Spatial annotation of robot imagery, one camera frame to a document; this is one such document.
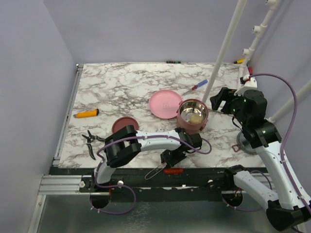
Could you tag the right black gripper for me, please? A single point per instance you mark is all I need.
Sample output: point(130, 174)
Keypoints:
point(225, 93)

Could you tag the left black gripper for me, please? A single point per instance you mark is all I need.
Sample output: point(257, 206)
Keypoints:
point(164, 158)

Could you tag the dark red steel lunch pot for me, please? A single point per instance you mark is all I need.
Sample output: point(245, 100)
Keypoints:
point(189, 129)

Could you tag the white steamed bun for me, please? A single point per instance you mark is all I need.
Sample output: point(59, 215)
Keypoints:
point(195, 119)

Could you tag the pink steel lunch pot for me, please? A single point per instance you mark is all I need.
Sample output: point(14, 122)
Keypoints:
point(190, 107)

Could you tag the pink food tongs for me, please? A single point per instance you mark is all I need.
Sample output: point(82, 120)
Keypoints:
point(155, 171)

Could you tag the transparent grey pot lid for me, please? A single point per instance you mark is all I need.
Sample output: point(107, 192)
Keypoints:
point(243, 144)

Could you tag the pink food plate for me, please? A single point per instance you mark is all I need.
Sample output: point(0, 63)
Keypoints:
point(164, 104)

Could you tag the dark pink round lid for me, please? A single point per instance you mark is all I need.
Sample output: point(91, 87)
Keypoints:
point(124, 121)

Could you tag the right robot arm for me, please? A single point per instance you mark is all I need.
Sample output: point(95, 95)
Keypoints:
point(286, 206)

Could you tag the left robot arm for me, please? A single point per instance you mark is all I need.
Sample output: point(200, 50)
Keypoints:
point(123, 146)

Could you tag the red sausage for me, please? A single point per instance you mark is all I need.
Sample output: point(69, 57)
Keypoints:
point(173, 171)

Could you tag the red blue screwdriver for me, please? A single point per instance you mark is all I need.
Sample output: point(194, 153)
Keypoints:
point(202, 83)

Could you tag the green black screwdriver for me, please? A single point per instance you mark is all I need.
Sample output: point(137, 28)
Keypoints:
point(173, 62)

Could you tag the yellow utility knife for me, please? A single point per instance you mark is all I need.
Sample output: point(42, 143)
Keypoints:
point(92, 113)

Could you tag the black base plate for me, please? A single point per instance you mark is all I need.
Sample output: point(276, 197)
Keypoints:
point(128, 184)

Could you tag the white pipe frame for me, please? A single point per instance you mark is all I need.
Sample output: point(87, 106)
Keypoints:
point(259, 31)

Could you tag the aluminium table edge rail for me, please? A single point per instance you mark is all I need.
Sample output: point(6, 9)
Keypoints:
point(59, 147)

